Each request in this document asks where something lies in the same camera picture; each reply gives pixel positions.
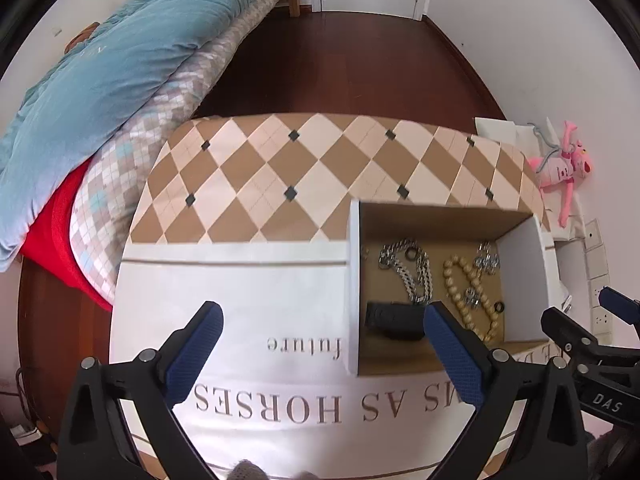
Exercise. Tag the red blanket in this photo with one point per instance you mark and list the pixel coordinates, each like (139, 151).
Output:
(55, 230)

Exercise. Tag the checkered mattress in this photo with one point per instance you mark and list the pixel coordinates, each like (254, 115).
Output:
(150, 135)

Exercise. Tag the white power strip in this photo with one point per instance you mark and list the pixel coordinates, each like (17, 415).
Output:
(595, 260)

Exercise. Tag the brown wooden headboard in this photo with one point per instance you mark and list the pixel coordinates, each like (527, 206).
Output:
(82, 37)

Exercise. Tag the cardboard box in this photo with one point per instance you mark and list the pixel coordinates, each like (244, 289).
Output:
(380, 360)

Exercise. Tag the pink plush toy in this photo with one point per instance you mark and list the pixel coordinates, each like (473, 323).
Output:
(555, 167)

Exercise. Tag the diamond pattern printed tablecloth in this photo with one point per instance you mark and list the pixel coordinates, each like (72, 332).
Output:
(250, 285)

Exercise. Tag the blue quilt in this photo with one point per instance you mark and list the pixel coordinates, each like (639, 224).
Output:
(125, 60)

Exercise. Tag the black wrist band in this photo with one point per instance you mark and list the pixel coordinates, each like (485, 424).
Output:
(395, 320)

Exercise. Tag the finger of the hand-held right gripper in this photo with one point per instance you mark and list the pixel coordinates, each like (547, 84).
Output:
(575, 342)
(622, 305)

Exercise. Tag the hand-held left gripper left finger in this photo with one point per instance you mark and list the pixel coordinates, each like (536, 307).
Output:
(195, 350)

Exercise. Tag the grey knit cloth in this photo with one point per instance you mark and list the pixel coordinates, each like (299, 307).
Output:
(250, 471)

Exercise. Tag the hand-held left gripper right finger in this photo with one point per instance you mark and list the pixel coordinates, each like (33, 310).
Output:
(452, 355)

